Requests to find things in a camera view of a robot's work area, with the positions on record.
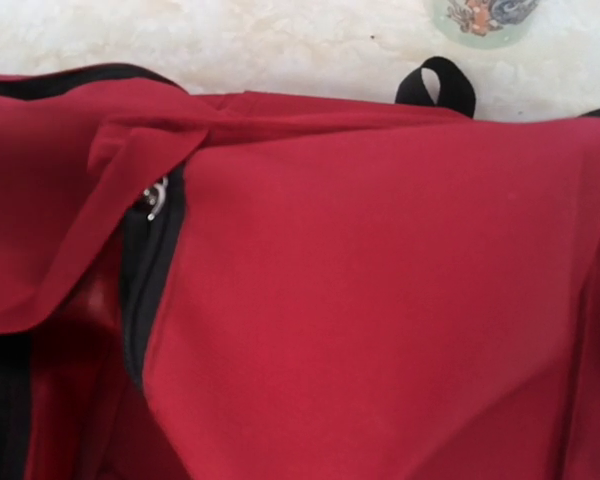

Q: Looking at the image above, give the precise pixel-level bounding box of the red backpack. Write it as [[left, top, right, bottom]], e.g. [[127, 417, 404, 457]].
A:
[[0, 57, 600, 479]]

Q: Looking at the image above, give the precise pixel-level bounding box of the white patterned ceramic mug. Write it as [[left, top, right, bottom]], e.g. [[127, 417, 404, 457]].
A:
[[427, 0, 540, 49]]

